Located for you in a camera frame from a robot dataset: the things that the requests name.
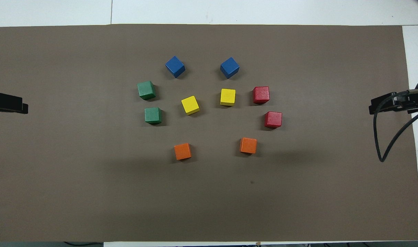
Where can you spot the blue wooden block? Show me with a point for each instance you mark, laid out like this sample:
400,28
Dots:
229,67
175,66

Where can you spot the green wooden block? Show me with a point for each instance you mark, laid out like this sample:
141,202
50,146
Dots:
146,90
153,115

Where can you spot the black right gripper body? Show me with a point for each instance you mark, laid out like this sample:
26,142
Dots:
416,103

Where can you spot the red wooden block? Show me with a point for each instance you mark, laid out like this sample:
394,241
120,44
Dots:
273,119
261,94

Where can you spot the brown table mat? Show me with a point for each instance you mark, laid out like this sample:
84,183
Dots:
209,192

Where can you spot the yellow wooden block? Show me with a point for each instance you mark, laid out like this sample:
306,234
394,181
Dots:
228,96
190,104

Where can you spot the orange wooden block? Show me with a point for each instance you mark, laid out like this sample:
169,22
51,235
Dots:
182,151
248,145

